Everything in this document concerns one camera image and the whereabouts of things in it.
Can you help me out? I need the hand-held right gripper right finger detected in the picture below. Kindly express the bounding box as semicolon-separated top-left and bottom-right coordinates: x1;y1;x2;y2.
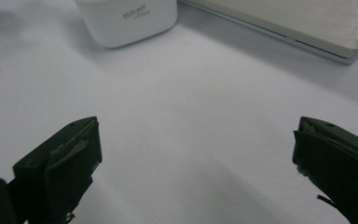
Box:
292;116;358;224

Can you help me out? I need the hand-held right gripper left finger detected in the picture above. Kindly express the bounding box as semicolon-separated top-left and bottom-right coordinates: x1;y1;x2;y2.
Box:
12;116;103;224

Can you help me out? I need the beige flat board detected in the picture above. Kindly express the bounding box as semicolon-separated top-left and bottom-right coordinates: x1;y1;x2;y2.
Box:
178;0;358;65

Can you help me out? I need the white plastic container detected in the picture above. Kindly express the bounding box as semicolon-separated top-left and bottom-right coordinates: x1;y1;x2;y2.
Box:
74;0;179;49

